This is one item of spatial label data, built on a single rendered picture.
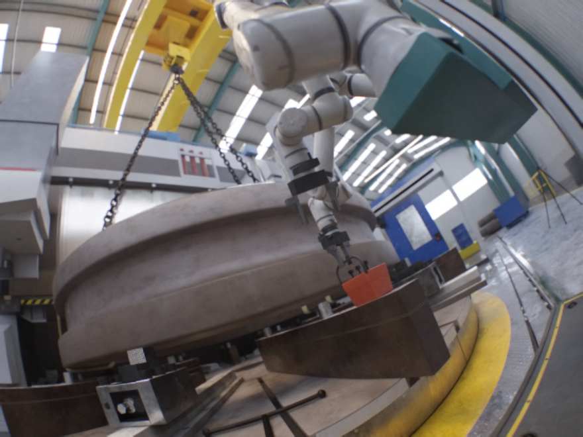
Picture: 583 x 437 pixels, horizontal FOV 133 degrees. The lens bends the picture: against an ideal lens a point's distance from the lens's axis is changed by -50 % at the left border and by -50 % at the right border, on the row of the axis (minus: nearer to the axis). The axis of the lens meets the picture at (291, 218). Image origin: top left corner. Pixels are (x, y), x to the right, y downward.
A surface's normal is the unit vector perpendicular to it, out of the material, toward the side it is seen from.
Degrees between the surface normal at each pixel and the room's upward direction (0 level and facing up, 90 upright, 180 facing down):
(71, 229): 90
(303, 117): 116
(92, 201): 90
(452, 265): 90
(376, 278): 98
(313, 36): 144
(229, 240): 90
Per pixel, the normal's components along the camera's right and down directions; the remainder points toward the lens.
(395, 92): -0.89, 0.19
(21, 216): 0.62, -0.53
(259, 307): 0.25, -0.48
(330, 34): 0.24, 0.47
